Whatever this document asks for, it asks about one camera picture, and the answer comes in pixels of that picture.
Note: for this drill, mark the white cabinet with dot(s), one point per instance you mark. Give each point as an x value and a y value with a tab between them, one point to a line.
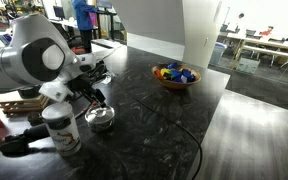
200	33

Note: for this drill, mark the wooden slat stack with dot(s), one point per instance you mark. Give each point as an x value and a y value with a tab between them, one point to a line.
20	106

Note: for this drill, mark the person in blue hoodie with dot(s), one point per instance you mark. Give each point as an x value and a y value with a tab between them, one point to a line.
84	16

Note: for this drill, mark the dark computer monitor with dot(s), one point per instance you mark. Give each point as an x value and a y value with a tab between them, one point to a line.
59	12

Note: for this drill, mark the small steel pot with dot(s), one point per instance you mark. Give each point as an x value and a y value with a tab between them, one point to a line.
100	126

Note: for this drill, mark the white can with orange print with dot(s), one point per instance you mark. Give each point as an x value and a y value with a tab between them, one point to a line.
64	133

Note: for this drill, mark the person in red shirt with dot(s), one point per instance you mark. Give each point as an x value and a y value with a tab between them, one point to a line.
266	32

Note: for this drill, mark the black standing desk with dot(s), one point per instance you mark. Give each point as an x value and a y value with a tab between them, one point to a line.
109	15

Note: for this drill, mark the person in white shirt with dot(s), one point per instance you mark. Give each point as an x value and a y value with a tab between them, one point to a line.
241	15

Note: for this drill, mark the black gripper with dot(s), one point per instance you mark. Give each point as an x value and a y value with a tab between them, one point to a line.
81	86

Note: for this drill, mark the black tape roll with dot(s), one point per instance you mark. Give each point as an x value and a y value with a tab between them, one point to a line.
29	92

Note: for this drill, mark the orange toy block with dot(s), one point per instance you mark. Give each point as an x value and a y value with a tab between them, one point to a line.
158	74

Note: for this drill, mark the small dark round cup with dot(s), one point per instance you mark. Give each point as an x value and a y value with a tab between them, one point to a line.
35	119

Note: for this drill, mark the grey wrist camera block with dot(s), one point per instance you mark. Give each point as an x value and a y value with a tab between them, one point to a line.
55	91

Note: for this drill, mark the bin with blue lid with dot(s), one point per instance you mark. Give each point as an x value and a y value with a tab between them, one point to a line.
217	53

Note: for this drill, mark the yellow toy block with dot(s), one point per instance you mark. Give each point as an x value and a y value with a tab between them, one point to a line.
165	72

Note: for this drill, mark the wooden bowl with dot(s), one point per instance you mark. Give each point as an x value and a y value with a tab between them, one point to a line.
177	85

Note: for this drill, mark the white box on floor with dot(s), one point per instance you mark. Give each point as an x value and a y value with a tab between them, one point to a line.
248	66

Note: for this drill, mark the silver pot lid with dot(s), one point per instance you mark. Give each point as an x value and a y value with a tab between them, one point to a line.
99	113

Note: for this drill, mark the blue toy block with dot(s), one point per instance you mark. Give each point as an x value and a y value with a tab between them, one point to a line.
175	75
188	75
173	66

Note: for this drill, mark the long wooden table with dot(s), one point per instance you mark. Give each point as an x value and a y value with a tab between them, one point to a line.
270	43

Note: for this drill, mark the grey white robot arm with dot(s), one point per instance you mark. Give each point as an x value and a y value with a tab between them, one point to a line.
34	56

